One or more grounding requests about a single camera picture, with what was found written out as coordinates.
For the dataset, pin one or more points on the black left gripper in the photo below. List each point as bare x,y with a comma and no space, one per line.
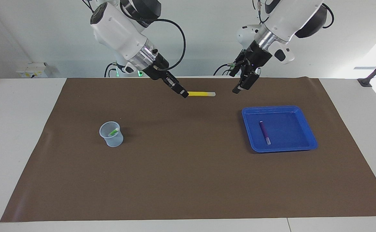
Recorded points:
257,56

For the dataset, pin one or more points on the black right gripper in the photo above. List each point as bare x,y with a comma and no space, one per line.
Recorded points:
157,67

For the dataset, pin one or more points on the yellow pen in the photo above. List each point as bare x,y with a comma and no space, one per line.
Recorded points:
201,93

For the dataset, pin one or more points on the purple pen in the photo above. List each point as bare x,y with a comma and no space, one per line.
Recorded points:
264,132

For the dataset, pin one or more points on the green pen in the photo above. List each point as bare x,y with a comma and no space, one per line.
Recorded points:
113,132

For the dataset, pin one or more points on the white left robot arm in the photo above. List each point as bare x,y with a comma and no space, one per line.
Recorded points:
291,16

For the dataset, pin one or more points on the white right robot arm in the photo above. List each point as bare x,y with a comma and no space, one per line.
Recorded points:
120,32

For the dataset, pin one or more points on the blue plastic tray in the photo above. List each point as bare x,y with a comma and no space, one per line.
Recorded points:
288,132

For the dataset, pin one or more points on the clear plastic cup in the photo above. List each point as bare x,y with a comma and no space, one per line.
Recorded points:
113,141

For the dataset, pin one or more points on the brown table mat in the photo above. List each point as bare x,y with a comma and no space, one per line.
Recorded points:
188,177

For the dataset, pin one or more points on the black clamp stand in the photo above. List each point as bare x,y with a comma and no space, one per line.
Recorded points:
364,82

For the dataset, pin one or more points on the white socket box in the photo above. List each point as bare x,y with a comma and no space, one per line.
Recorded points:
30,71

